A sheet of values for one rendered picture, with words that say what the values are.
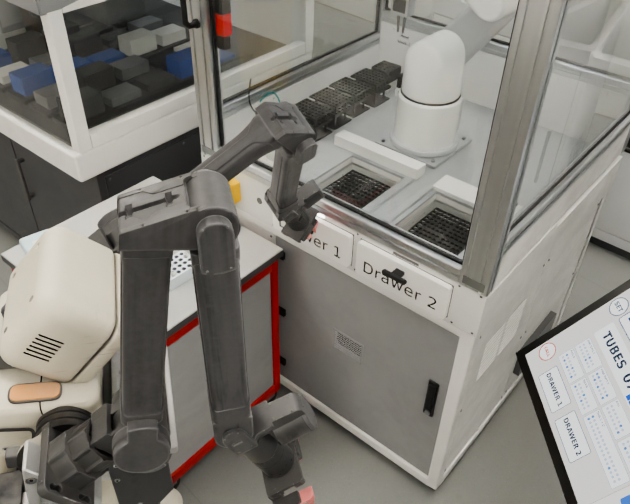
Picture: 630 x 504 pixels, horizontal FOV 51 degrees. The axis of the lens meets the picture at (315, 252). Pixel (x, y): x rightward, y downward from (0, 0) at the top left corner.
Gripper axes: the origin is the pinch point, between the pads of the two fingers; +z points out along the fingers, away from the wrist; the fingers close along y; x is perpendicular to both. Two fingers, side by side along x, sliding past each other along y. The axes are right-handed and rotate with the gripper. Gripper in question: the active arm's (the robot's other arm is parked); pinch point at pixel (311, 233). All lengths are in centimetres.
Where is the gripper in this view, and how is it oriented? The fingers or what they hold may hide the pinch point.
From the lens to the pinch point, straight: 184.6
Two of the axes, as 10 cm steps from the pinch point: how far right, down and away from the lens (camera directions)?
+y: 5.3, -8.4, 1.2
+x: -7.7, -4.3, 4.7
